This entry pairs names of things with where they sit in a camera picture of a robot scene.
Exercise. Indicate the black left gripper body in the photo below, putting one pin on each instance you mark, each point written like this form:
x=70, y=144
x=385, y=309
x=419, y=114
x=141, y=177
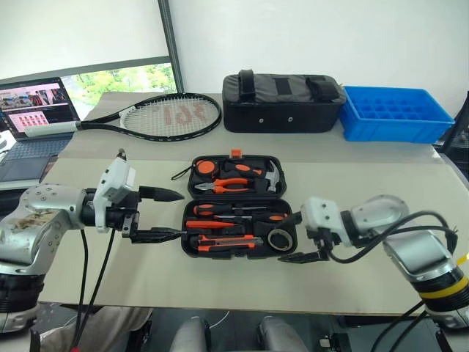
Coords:
x=126, y=216

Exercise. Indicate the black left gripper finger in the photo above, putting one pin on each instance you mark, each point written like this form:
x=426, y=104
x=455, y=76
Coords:
x=157, y=235
x=161, y=193

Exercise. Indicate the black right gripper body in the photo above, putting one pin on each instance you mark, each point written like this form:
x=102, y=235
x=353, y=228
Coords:
x=324, y=242

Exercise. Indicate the slim black orange screwdriver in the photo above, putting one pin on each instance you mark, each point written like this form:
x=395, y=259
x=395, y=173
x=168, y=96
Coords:
x=271, y=217

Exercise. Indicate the black electrical tape roll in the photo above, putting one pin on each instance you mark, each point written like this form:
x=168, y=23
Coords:
x=279, y=240

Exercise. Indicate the orange utility knife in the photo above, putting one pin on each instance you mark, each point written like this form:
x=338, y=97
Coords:
x=227, y=243

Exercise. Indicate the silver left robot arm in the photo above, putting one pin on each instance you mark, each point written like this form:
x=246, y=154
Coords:
x=40, y=220

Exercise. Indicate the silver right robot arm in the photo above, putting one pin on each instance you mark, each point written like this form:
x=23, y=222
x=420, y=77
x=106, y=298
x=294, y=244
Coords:
x=414, y=249

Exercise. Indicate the black plastic tool case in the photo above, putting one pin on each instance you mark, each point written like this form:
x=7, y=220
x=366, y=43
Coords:
x=238, y=198

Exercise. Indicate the steel claw hammer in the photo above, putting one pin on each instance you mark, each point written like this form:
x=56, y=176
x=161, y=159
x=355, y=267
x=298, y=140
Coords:
x=274, y=176

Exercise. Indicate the orange black tape measure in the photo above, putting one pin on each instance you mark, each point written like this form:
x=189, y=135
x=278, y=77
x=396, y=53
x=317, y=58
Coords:
x=205, y=167

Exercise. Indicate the stubby black orange screwdriver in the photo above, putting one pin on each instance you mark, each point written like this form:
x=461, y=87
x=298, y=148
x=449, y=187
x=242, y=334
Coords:
x=243, y=168

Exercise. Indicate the grey rounded leg cover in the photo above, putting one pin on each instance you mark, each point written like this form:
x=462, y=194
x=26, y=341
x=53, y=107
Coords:
x=280, y=335
x=190, y=335

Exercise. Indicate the black white tennis racket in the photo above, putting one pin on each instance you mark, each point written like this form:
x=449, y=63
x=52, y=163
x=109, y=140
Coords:
x=146, y=106

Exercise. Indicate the beige cloth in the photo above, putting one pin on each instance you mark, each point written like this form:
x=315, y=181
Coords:
x=110, y=326

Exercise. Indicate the black grey fabric bag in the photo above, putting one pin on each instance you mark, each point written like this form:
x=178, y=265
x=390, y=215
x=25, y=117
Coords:
x=282, y=104

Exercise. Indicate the black flat box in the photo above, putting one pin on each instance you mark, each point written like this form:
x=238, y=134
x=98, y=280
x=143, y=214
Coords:
x=11, y=201

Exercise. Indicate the yellow tape band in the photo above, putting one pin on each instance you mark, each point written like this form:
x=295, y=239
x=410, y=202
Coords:
x=445, y=289

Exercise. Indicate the blue plastic divided crate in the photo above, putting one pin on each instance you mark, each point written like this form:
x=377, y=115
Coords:
x=392, y=122

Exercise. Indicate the open grey laptop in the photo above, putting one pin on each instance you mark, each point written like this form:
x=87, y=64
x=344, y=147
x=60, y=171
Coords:
x=33, y=102

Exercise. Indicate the white roller blind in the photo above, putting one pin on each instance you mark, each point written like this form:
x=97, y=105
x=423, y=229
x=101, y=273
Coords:
x=80, y=33

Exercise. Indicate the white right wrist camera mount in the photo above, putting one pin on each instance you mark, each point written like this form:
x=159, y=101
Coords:
x=322, y=214

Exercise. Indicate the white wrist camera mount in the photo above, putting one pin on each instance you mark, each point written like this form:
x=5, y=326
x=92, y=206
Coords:
x=113, y=183
x=322, y=214

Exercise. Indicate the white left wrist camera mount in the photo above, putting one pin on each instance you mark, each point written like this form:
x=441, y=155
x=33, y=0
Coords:
x=113, y=183

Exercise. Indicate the grey window frame post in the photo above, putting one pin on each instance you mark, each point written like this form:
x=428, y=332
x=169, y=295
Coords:
x=172, y=47

